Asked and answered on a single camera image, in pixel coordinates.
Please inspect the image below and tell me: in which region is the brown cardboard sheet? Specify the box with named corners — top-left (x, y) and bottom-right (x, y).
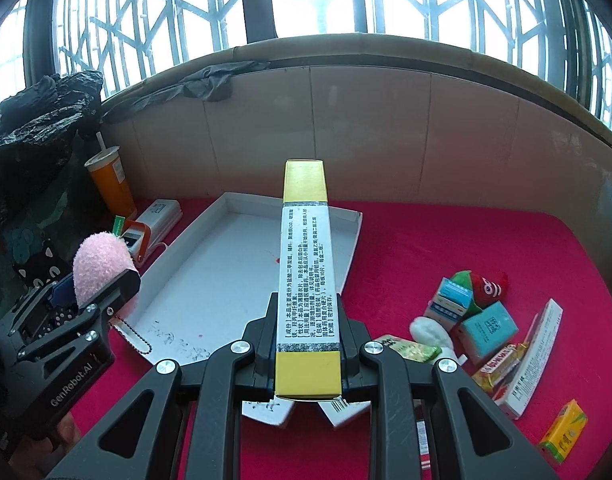
top-left (103, 34), bottom-right (612, 156)

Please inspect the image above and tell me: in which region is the red green plush toy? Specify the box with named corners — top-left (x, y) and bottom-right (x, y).
top-left (453, 270), bottom-right (509, 308)

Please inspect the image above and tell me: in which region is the white plush bunny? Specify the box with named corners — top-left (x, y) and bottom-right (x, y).
top-left (410, 316), bottom-right (467, 362)

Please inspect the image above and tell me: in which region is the dark grey cloth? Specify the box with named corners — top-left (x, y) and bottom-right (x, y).
top-left (103, 60), bottom-right (271, 123)

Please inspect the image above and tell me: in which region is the teal small box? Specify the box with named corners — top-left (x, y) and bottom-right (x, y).
top-left (458, 302), bottom-right (517, 366)

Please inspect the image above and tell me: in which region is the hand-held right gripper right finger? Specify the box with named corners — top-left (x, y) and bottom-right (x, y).
top-left (338, 293), bottom-right (561, 480)

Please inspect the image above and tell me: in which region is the orange strapped white power bank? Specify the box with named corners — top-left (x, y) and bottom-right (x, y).
top-left (113, 216), bottom-right (153, 266)

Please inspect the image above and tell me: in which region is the yellow green small box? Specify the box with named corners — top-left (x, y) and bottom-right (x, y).
top-left (538, 399), bottom-right (589, 465)

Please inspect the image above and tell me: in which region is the dark cat print bag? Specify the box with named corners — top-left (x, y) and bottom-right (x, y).
top-left (0, 135), bottom-right (102, 311)

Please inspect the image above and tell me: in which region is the white barcode box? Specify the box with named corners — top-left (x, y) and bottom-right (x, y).
top-left (318, 395), bottom-right (371, 428)

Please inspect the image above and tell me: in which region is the window with metal grille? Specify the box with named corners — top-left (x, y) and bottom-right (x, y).
top-left (0, 0), bottom-right (612, 141)

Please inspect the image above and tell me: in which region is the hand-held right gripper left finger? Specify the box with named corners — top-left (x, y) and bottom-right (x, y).
top-left (46, 292), bottom-right (279, 480)

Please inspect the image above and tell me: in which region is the yellow red snack packet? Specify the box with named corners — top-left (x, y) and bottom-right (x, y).
top-left (470, 342), bottom-right (529, 391)

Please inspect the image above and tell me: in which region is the person's left hand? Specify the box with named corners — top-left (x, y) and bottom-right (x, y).
top-left (53, 410), bottom-right (83, 458)

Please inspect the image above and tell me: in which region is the blue white small box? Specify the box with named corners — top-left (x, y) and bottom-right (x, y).
top-left (426, 277), bottom-right (474, 331)

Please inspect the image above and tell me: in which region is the green packet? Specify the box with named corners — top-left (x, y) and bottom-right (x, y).
top-left (373, 334), bottom-right (443, 363)

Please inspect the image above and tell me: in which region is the red felt mat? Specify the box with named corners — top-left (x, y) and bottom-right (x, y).
top-left (68, 197), bottom-right (612, 480)

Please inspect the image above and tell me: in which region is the pink plush toy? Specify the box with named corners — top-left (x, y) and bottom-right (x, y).
top-left (73, 231), bottom-right (154, 356)

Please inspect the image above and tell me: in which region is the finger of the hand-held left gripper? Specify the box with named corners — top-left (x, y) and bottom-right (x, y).
top-left (48, 277), bottom-right (79, 311)
top-left (10, 270), bottom-right (142, 362)

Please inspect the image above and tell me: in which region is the yellow white long box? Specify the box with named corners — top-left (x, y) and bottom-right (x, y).
top-left (275, 159), bottom-right (343, 401)

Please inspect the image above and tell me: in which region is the orange cup with straw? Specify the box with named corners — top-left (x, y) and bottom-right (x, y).
top-left (84, 132), bottom-right (138, 221)

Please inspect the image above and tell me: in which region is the white plastic tray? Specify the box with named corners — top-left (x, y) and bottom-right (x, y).
top-left (111, 192), bottom-right (363, 428)

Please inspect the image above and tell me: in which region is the white red long box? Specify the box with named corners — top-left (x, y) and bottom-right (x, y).
top-left (493, 298), bottom-right (564, 420)

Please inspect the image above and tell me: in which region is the black jacket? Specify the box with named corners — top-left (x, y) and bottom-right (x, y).
top-left (0, 71), bottom-right (104, 231)

